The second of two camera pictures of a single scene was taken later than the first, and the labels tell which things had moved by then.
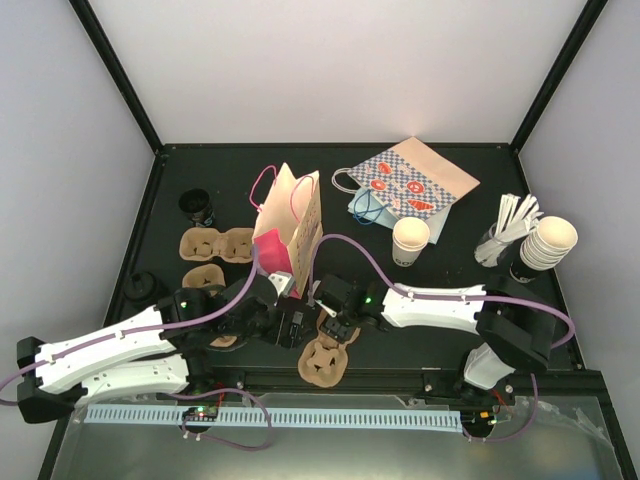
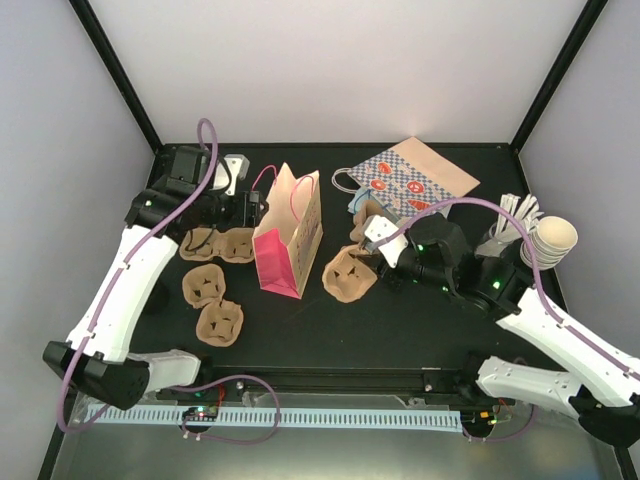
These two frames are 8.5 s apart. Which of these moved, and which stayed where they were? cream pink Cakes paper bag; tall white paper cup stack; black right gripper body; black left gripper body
Moved: black right gripper body; black left gripper body
Stayed: tall white paper cup stack; cream pink Cakes paper bag
